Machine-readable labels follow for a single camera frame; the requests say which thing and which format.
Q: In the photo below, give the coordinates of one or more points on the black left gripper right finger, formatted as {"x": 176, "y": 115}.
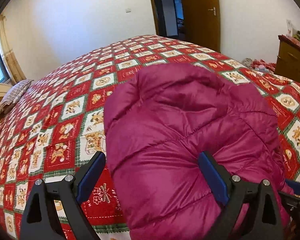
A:
{"x": 249, "y": 210}

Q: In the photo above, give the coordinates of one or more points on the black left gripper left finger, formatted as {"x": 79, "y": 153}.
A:
{"x": 40, "y": 219}

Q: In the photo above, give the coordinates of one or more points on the magenta puffer down jacket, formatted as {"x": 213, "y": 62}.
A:
{"x": 156, "y": 125}

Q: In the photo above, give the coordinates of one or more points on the pile of clothes on floor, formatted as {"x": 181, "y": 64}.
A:
{"x": 259, "y": 65}

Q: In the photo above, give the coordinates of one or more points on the red patchwork bear bedspread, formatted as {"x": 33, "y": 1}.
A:
{"x": 57, "y": 125}

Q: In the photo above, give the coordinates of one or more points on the striped grey pillow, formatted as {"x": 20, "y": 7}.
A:
{"x": 14, "y": 95}

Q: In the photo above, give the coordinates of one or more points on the brown wooden dresser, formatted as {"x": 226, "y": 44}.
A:
{"x": 288, "y": 59}

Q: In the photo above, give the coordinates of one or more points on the beige patterned curtain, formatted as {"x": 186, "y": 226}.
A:
{"x": 8, "y": 56}

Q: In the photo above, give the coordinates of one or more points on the clutter on dresser top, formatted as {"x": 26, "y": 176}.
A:
{"x": 292, "y": 33}

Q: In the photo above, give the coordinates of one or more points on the brown wooden door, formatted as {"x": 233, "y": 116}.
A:
{"x": 201, "y": 26}

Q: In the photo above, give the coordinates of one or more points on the silver door handle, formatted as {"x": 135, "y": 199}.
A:
{"x": 213, "y": 10}

